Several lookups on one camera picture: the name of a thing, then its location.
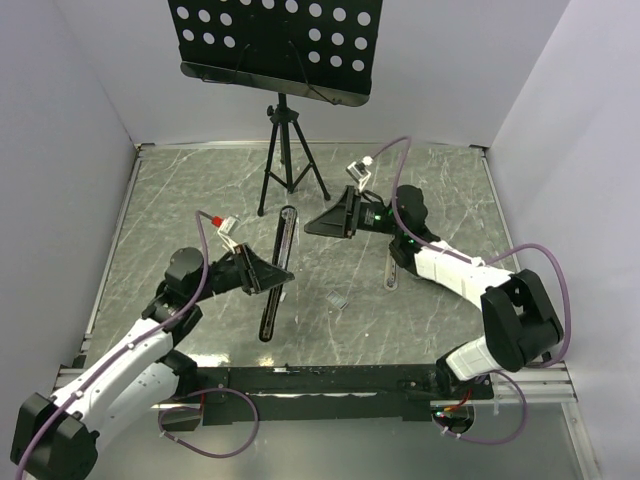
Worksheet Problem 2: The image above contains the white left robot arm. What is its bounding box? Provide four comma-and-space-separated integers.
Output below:
10, 244, 294, 479

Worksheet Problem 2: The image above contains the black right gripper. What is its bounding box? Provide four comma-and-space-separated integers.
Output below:
305, 185, 404, 240

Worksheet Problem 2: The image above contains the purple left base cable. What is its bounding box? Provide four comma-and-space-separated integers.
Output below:
157, 388, 260, 458

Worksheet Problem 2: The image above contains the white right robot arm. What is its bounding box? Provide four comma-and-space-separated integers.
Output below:
304, 185, 564, 398

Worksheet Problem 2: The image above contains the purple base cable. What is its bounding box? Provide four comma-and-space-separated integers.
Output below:
433, 387, 529, 445
157, 388, 260, 458

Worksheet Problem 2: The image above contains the black perforated music stand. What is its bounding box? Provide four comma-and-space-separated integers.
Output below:
168, 1, 383, 107

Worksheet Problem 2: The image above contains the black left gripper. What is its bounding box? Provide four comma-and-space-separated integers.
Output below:
190, 242, 293, 302

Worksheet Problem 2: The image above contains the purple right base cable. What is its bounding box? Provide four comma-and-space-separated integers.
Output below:
433, 387, 529, 445

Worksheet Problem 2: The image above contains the small open staple box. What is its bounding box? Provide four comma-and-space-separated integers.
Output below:
326, 291, 348, 310

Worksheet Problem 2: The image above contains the black tripod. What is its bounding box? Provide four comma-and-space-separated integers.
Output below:
257, 93, 331, 217

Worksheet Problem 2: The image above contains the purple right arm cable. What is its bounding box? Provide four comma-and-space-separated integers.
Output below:
369, 134, 574, 369

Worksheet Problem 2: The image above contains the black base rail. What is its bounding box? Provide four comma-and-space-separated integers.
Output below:
164, 364, 494, 426

